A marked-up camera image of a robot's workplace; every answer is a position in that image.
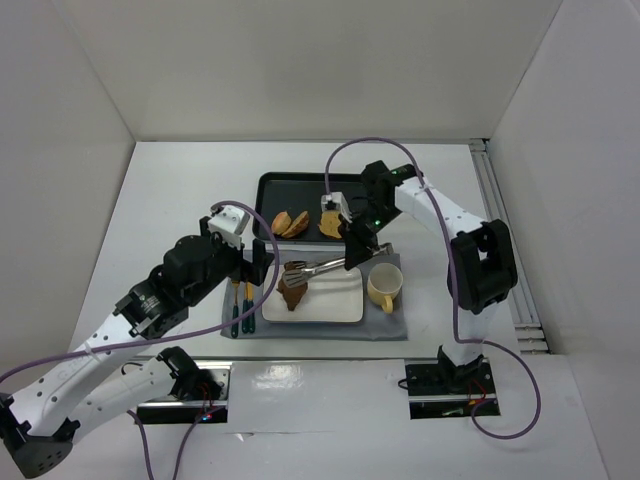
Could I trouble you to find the silver metal tongs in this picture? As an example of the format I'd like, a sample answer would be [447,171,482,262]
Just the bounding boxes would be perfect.
[282,243,394,287]

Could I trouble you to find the brown chocolate croissant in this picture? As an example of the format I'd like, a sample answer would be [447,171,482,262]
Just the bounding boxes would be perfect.
[277,275,308,311]

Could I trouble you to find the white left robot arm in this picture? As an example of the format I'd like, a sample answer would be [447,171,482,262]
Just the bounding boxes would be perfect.
[1,206,274,479]

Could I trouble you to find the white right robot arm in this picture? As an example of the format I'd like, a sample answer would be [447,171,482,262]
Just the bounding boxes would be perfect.
[340,161,518,370]

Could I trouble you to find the tan seeded bread slice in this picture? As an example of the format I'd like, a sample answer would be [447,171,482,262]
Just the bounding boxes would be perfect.
[318,210,342,239]

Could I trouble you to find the round pale bread roll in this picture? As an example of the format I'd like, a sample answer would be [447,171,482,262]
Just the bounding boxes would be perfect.
[271,211,292,236]

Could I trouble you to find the brown crusted bread wedge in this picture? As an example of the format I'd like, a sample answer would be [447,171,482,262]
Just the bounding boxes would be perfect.
[281,211,310,238]

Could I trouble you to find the grey cloth placemat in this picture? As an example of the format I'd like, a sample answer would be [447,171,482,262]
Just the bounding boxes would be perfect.
[239,254,408,341]

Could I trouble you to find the yellow ceramic mug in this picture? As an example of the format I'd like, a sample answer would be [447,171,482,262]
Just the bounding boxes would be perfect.
[367,263,404,314]

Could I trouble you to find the white rectangular plate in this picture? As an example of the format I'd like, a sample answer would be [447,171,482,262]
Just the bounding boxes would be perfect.
[261,268,364,323]

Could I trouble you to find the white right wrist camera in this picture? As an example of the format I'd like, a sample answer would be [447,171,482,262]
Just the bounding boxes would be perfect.
[321,192,352,222]

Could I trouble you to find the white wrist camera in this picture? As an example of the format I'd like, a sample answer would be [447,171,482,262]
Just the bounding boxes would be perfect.
[321,192,352,222]
[207,204,250,250]

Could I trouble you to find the gold knife green handle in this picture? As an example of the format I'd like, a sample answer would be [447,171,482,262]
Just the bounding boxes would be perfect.
[241,282,256,334]

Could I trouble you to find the gold fork green handle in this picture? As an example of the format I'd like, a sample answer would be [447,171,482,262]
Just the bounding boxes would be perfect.
[230,281,240,339]

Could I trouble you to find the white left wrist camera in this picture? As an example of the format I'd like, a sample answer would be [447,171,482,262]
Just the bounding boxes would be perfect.
[207,204,250,250]

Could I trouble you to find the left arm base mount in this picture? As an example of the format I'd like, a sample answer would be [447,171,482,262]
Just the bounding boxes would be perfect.
[134,361,231,425]

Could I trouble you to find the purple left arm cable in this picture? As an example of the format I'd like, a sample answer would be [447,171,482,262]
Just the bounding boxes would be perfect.
[0,200,281,480]

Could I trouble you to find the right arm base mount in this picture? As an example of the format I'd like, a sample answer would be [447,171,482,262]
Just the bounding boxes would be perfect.
[397,361,501,420]

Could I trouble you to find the aluminium frame rail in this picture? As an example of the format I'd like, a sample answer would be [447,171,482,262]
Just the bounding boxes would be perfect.
[468,138,552,356]

